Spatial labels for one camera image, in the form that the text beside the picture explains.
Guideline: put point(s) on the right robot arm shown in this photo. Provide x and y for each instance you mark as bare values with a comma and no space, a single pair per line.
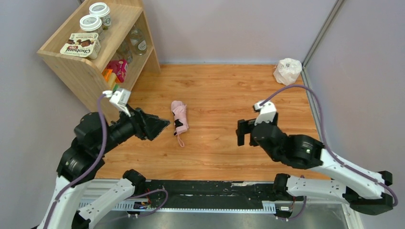
362,190

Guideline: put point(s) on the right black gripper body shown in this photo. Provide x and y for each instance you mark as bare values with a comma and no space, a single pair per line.
253,133

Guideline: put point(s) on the stack of coloured sponges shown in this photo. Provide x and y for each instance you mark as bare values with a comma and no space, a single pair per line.
111,79

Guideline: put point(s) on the pink folding umbrella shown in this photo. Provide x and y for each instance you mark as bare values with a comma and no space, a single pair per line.
179,111

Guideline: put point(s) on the glass jar on shelf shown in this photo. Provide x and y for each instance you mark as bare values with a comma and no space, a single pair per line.
137,39

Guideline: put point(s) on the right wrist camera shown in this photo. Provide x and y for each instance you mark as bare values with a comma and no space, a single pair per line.
266,112

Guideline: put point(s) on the wooden shelf unit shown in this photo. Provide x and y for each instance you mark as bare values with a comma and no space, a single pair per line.
83,76

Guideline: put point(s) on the white lidded cup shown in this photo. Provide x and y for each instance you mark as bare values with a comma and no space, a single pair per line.
102,11
92,23

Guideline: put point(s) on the white crumpled plastic bag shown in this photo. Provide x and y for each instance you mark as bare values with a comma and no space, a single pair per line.
287,71

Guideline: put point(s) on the white lidded cup front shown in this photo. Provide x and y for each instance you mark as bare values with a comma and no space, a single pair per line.
92,23

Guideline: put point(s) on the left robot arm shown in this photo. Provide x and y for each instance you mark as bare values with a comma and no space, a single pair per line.
78,166

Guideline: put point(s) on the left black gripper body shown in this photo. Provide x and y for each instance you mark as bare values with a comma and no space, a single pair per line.
140,123

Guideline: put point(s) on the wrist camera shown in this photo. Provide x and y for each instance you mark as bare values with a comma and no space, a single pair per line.
266,112
119,99

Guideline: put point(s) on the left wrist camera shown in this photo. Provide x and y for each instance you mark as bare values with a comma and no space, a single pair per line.
119,99

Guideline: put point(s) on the Chobani yogurt pack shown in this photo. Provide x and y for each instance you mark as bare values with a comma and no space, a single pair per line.
84,45

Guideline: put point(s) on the white lidded cup rear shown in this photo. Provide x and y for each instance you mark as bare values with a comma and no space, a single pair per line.
102,11

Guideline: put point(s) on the pink box on shelf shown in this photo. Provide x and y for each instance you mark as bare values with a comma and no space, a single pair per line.
119,67

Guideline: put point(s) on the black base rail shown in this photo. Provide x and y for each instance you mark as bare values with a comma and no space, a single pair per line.
223,196

